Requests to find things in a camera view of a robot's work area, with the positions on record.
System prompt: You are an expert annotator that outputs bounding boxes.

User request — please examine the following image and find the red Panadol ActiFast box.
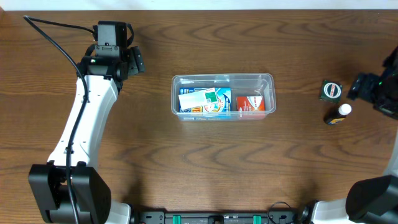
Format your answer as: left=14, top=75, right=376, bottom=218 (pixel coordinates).
left=236, top=96, right=266, bottom=119

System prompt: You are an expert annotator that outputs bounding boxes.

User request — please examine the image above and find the dark green small box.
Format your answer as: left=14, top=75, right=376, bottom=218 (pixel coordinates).
left=319, top=80, right=343, bottom=104

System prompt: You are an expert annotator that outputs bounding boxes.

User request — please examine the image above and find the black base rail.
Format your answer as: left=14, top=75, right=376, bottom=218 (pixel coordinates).
left=131, top=210, right=300, bottom=224

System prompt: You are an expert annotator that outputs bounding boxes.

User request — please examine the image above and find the right black cable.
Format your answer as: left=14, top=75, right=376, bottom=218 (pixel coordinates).
left=267, top=201, right=296, bottom=224

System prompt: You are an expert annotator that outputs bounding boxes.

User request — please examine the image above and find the dark bottle white cap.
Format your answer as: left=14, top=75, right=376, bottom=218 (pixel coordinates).
left=323, top=103, right=352, bottom=125

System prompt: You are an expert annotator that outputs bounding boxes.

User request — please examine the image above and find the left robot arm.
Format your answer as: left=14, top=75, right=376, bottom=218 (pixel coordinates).
left=28, top=45, right=145, bottom=223

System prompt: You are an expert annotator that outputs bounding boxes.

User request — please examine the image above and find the black cable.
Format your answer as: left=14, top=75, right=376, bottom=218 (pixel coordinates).
left=267, top=201, right=296, bottom=224
left=23, top=15, right=96, bottom=224

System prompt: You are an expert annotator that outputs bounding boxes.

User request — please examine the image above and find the white green Panadol box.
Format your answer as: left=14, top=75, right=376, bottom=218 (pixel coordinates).
left=178, top=88, right=218, bottom=110

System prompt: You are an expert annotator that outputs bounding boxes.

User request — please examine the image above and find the left black cable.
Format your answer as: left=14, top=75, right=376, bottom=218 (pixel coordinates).
left=23, top=15, right=96, bottom=224

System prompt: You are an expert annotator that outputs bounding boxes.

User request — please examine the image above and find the clear plastic container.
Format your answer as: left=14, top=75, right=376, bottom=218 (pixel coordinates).
left=171, top=73, right=276, bottom=121

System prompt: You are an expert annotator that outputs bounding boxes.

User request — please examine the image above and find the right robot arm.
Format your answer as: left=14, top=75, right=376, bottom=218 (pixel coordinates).
left=294, top=49, right=397, bottom=223

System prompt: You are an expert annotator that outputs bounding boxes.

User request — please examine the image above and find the blue Kool Fever box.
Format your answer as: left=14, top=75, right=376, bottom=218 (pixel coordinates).
left=178, top=88, right=232, bottom=120

